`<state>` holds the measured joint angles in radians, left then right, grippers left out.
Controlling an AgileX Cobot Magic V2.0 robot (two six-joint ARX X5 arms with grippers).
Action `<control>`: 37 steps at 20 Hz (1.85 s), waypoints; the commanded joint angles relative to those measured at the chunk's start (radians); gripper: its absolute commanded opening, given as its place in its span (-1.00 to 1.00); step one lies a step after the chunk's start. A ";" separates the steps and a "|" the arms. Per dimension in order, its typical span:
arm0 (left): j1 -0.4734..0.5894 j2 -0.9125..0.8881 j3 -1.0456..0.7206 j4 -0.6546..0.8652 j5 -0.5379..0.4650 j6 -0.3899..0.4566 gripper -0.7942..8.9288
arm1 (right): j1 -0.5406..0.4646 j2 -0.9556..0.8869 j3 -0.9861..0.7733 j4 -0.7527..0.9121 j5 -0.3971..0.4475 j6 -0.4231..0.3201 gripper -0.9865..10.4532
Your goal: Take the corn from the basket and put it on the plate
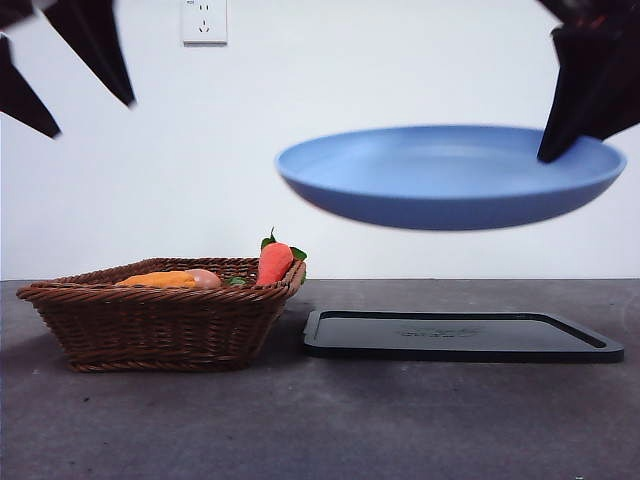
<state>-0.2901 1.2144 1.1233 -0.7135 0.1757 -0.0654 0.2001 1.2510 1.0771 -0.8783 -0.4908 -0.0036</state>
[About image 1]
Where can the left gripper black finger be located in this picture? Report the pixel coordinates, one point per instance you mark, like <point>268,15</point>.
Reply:
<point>25,100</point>
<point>95,45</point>

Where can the orange carrot with green leaves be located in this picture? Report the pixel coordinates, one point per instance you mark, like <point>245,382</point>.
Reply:
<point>275,262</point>

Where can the brown egg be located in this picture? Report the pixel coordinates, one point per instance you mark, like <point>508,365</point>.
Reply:
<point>207,280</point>

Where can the brown wicker basket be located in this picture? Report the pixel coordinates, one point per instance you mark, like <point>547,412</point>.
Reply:
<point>160,325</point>

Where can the dark rectangular tray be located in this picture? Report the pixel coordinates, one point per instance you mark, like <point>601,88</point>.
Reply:
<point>450,345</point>

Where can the white wall socket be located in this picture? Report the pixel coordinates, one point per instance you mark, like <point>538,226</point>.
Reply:
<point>205,22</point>

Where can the blue round plate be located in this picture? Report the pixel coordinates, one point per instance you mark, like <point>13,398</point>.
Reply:
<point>425,200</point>

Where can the green leafy vegetable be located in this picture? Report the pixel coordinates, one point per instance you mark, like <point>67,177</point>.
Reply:
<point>237,281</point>

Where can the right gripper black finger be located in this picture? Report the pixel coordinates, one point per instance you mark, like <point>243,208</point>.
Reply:
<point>575,85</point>
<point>622,90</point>

